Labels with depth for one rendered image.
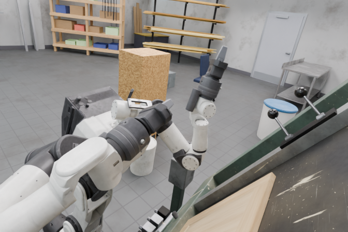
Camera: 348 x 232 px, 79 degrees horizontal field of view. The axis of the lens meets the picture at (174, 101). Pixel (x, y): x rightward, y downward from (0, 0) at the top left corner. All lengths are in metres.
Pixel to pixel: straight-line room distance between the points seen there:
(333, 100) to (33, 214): 0.98
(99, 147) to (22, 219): 0.17
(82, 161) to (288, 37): 7.35
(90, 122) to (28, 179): 0.25
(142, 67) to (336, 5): 6.01
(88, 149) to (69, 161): 0.04
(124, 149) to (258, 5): 7.71
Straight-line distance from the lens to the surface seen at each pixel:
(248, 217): 0.64
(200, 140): 0.95
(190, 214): 1.12
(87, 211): 1.16
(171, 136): 0.97
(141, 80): 2.54
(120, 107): 0.70
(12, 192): 0.61
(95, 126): 0.77
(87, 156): 0.48
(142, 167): 2.49
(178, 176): 1.37
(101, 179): 0.52
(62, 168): 0.48
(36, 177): 0.63
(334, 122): 0.78
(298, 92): 0.82
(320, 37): 7.46
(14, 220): 0.50
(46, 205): 0.50
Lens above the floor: 1.74
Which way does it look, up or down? 23 degrees down
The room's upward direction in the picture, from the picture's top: 7 degrees clockwise
